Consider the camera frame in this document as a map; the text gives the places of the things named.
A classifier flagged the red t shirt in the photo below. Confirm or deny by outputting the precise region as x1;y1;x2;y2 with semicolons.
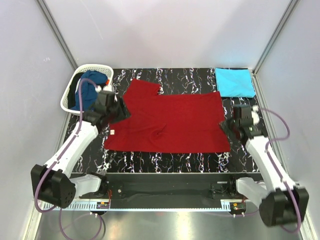
104;79;231;154

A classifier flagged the white perforated laundry basket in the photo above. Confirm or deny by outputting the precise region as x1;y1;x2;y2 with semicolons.
60;63;114;116

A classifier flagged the folded cyan t shirt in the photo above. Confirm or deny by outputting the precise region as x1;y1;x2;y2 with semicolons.
215;68;256;98

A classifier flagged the aluminium rail with connectors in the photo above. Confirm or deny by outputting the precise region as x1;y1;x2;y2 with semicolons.
42;199;248;216

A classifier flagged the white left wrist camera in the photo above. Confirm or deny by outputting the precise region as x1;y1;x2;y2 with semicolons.
95;85;118;102

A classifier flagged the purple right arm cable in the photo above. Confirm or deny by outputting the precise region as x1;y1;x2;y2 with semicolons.
207;107;303;233

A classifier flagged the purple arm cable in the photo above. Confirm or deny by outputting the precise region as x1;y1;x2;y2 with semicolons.
34;78;108;240
207;107;303;233

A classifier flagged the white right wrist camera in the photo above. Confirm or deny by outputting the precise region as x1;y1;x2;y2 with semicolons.
251;105;260;126

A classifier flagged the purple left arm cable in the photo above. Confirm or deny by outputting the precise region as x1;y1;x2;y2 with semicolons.
34;78;108;240

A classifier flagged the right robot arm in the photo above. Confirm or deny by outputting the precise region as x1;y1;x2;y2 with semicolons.
219;104;309;229

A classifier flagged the black garment in basket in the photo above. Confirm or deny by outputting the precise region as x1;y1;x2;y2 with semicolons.
67;72;84;109

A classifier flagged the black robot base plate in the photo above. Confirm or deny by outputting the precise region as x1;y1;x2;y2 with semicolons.
78;172;258;201

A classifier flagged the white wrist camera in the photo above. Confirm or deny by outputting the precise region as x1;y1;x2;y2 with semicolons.
251;105;260;126
95;85;118;102

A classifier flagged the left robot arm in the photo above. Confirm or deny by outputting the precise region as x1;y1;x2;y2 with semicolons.
30;90;131;213

